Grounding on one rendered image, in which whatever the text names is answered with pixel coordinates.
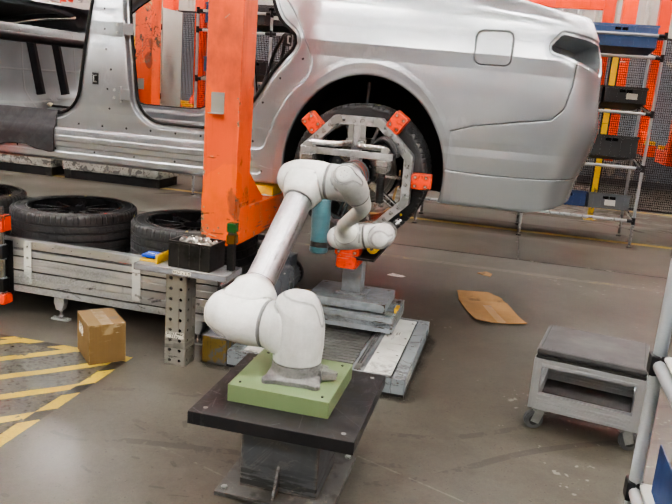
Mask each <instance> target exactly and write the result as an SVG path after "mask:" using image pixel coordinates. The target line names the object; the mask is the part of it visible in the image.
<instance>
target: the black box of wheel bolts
mask: <svg viewBox="0 0 672 504"><path fill-rule="evenodd" d="M168 242H169V250H168V266H171V267H177V268H183V269H189V270H195V271H201V272H207V273H210V272H212V271H214V270H217V269H219V268H221V267H223V266H224V257H225V242H226V240H220V239H214V238H210V237H201V236H194V235H187V234H184V235H181V236H178V237H175V238H172V239H169V240H168Z"/></svg>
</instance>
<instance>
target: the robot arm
mask: <svg viewBox="0 0 672 504"><path fill-rule="evenodd" d="M277 182H278V186H279V188H280V189H281V191H282V192H283V196H284V199H283V201H282V203H281V205H280V207H279V209H278V211H277V213H276V215H275V217H274V219H273V221H272V223H271V225H270V227H269V230H268V232H267V234H266V236H265V238H264V240H263V242H262V244H261V246H260V248H259V250H258V252H257V254H256V256H255V258H254V260H253V262H252V264H251V266H250V268H249V270H248V273H247V274H246V275H242V276H239V277H237V278H236V279H235V280H234V282H232V283H231V284H230V285H229V286H228V287H227V288H226V289H225V290H223V289H222V290H219V291H217V292H216V293H214V294H213V295H212V296H211V297H210V298H209V299H208V301H207V303H206V305H205V309H204V319H205V322H206V324H207V325H208V326H209V327H210V328H211V329H212V330H213V332H214V333H216V334H217V335H219V336H220V337H222V338H224V339H227V340H229V341H232V342H236V343H239V344H243V345H248V346H255V347H262V348H264V349H266V350H267V351H269V352H271V353H273V358H272V364H271V367H270V369H269V370H268V372H267V373H266V374H265V375H264V376H263V377H262V379H261V382H262V383H263V384H275V385H282V386H289V387H296V388H302V389H308V390H311V391H319V390H320V383H321V381H328V380H337V378H336V377H337V375H338V373H337V371H334V370H331V369H328V368H329V367H328V366H327V365H324V364H321V360H322V354H323V348H324V338H325V319H324V313H323V309H322V305H321V303H320V300H319V299H318V298H317V296H316V295H315V294H314V293H312V292H310V291H308V290H304V289H290V290H287V291H284V292H283V293H281V294H280V295H279V296H278V297H277V294H276V291H275V289H274V286H275V284H276V282H277V280H278V278H279V275H280V273H281V271H282V269H283V267H284V265H285V262H286V260H287V258H288V256H289V254H290V252H291V249H292V247H293V245H294V243H295V241H296V238H297V236H298V234H299V232H300V230H301V228H302V225H303V223H304V221H305V219H306V217H307V215H308V212H309V210H311V209H312V208H314V207H315V206H316V205H317V204H318V203H319V202H321V201H322V199H328V200H335V201H341V202H346V203H347V204H348V205H350V206H352V207H353V208H352V209H351V210H350V211H349V212H348V213H346V214H345V215H344V216H343V217H342V218H341V219H340V220H339V221H338V223H337V226H335V227H333V228H331V229H330V230H329V232H328V233H327V241H328V244H329V245H330V246H331V247H333V248H335V249H339V250H357V249H363V248H373V249H385V248H387V247H389V246H390V245H391V244H392V243H393V241H394V239H395V237H396V235H397V227H399V226H400V225H399V224H401V223H402V222H403V221H402V220H401V219H400V218H398V219H397V220H396V219H395V220H394V221H393V222H383V223H381V224H380V223H377V224H371V225H358V224H356V223H358V222H359V221H361V220H362V219H363V218H365V217H366V216H367V215H368V213H369V212H370V210H371V199H370V190H369V187H368V184H367V181H366V180H365V178H364V176H363V175H362V174H361V173H360V171H359V170H357V169H356V168H355V167H353V166H350V165H346V164H343V165H339V164H332V163H327V162H324V161H317V160H305V159H300V160H293V161H289V162H287V163H285V164H283V165H282V166H281V168H280V169H279V172H278V176H277Z"/></svg>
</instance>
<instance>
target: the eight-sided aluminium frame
mask: <svg viewBox="0 0 672 504"><path fill-rule="evenodd" d="M339 124H348V125H349V124H354V125H359V126H361V125H366V126H370V127H378V128H379V129H380V130H381V132H382V133H383V134H384V135H385V136H388V137H389V138H391V139H392V140H393V141H394V143H395V145H396V148H397V150H398V152H400V155H401V157H402V158H403V159H404V165H403V175H402V185H401V195H400V201H399V202H398V203H396V204H395V205H394V206H393V207H391V208H390V209H389V210H388V211H386V212H385V213H384V214H383V215H381V216H380V217H379V218H378V219H377V220H375V221H374V222H373V223H364V222H358V223H356V224H358V225H371V224H377V223H380V224H381V223H383V222H388V221H389V220H390V219H391V218H393V217H394V216H395V215H396V214H398V213H399V212H400V211H401V210H403V209H404V208H406V206H408V205H409V204H410V199H411V189H410V182H411V174H412V173H413V169H414V162H415V161H414V159H415V156H414V154H413V153H412V151H410V149H409V148H408V147H407V146H406V144H405V143H404V142H403V141H402V139H401V138H400V137H399V136H398V135H395V134H394V133H393V132H392V131H391V130H390V129H389V128H388V127H387V126H386V124H387V121H386V120H385V119H384V118H379V117H378V118H374V117H363V116H351V115H344V114H343V115H340V114H336V115H334V116H333V117H332V118H330V119H329V120H328V121H327V122H326V123H325V124H324V125H323V126H322V127H321V128H319V129H318V130H317V131H316V132H315V133H314V134H313V135H312V136H310V137H309V138H308V139H307V140H310V139H320V140H322V139H324V138H325V137H326V136H327V135H328V134H329V133H330V132H331V131H333V130H334V129H335V128H336V127H337V126H338V125H339ZM386 129H387V130H386ZM392 136H393V137H392ZM398 144H399V145H398ZM404 151H405V152H404ZM408 165H409V166H408ZM407 175H408V176H407ZM406 184H407V185H406ZM338 221H339V219H333V218H332V216H331V218H330V228H329V229H331V228H333V227H335V226H337V223H338Z"/></svg>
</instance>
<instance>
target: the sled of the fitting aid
mask: <svg viewBox="0 0 672 504"><path fill-rule="evenodd" d="M404 301H405V300H401V299H393V301H392V302H391V304H390V305H389V307H388V308H387V310H386V312H385V313H384V314H382V313H375V312H369V311H362V310H356V309H349V308H343V307H336V306H330V305H323V304H321V305H322V309H323V313H324V319H325V324H329V325H335V326H342V327H348V328H354V329H360V330H367V331H373V332H379V333H385V334H392V332H393V330H394V329H395V327H396V325H397V323H398V322H399V320H400V318H401V316H402V315H403V311H404Z"/></svg>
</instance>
